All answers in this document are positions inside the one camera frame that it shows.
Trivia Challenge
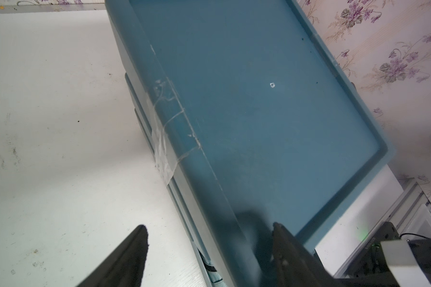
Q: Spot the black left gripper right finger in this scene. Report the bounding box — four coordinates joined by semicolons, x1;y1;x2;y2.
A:
272;222;341;287

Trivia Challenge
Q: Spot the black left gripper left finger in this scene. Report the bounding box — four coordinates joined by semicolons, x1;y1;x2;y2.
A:
78;225;148;287

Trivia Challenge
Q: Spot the teal drawer cabinet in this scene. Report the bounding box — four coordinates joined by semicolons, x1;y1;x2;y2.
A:
105;1;395;287

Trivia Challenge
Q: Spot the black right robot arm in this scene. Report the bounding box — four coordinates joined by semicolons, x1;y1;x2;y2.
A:
340;222;431;287

